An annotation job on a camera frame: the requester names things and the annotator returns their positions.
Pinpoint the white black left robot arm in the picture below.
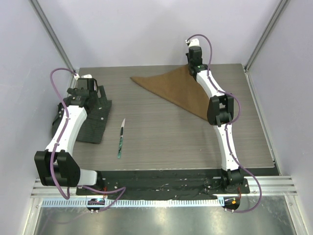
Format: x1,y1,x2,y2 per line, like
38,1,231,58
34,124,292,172
34,74,112,195

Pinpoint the aluminium frame rail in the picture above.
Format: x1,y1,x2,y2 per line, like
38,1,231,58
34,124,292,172
30,176,297,199

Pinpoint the white slotted cable duct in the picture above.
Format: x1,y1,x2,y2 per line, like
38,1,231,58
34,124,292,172
42,197,224,208

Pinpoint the green handled knife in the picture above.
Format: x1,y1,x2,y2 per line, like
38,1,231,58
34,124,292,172
117,118,126,159

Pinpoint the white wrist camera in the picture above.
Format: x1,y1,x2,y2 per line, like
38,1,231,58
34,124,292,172
185,38,200,47
73,73,92,80

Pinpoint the brown cloth napkin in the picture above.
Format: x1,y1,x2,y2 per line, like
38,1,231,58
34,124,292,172
131,65,209,121

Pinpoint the dark striped folded shirt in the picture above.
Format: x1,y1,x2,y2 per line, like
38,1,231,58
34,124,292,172
64,96,112,144

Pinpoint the aluminium corner post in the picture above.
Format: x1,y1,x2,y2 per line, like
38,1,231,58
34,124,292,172
244,0,290,72
29,0,74,70

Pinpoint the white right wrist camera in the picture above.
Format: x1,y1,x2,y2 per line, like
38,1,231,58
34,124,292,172
185,38,200,47

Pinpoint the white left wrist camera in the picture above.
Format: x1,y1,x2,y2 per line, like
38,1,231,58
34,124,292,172
73,73,92,80

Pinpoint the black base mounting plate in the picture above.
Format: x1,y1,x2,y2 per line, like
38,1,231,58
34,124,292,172
75,168,250,200

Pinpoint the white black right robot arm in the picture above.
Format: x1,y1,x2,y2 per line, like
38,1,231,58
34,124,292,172
186,46,244,193

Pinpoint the right aluminium corner post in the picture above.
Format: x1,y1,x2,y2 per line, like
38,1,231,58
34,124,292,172
244,0,290,72

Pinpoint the left aluminium corner post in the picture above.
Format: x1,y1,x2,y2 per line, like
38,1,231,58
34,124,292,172
29,0,74,70

